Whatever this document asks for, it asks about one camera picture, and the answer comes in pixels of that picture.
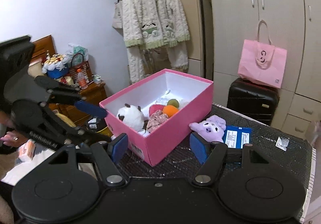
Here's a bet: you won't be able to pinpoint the blue wet wipes packet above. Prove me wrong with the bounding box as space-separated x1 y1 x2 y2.
223 126 252 149

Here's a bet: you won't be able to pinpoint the brown woven basket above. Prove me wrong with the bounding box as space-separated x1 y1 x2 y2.
69 53 93 84

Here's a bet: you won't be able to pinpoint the white panda plush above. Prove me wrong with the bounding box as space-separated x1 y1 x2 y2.
116 103 149 137

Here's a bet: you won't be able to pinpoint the wooden nightstand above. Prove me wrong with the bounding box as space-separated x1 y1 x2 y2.
28 35 107 126

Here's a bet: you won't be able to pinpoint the blue flower bouquet box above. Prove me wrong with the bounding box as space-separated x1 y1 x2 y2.
42 53 71 79

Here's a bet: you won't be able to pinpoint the cream fluffy pajama jacket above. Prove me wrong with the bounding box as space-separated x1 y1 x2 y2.
122 0 190 50

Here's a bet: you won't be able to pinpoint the cream wardrobe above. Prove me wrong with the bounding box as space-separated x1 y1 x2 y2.
212 0 320 138

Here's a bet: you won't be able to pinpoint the cream fluffy pajama trousers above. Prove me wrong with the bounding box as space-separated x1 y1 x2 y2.
127 42 189 84

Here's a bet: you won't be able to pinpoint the pink tote bag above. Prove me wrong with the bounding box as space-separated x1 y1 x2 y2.
238 20 287 89

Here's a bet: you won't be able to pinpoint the orange drink bottle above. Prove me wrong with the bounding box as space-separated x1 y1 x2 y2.
77 68 88 89

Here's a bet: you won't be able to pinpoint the pink cardboard box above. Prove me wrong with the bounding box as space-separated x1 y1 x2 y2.
100 69 213 166

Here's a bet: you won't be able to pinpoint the green makeup sponge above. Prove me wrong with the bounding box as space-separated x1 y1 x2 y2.
167 99 180 108

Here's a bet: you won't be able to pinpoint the black suitcase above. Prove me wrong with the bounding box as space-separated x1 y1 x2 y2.
227 78 279 126

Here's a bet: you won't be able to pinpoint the black textured mat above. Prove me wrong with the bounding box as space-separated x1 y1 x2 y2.
116 103 313 190

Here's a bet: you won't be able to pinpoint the pink floral fabric scrunchie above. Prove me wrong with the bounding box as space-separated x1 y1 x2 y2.
146 110 168 133

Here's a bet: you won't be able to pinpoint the pink strawberry plush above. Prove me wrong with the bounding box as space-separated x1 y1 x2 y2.
148 104 165 116

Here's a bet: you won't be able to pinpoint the white packet in box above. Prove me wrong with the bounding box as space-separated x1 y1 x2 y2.
155 89 171 106

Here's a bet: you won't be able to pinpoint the person's left hand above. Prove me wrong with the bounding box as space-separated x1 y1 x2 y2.
1 111 28 148

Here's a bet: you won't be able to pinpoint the orange makeup sponge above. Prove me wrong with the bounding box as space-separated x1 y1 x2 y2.
162 105 179 118

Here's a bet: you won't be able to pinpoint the purple plush toy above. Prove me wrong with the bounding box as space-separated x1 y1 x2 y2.
189 115 226 143

